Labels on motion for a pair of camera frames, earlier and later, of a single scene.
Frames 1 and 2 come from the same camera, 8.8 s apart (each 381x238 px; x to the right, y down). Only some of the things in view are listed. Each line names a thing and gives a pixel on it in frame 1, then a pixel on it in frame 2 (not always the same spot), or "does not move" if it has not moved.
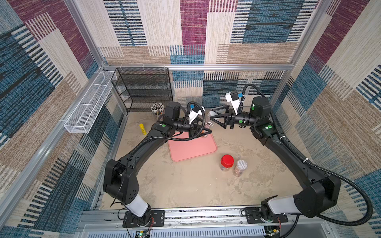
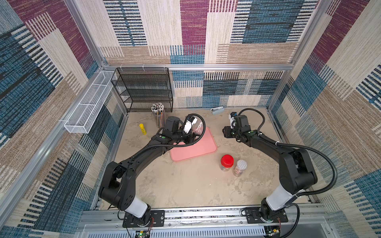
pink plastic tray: (184, 150) does not move
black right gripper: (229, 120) to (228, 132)
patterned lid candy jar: (241, 165) does not move
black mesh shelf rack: (140, 87) does not move
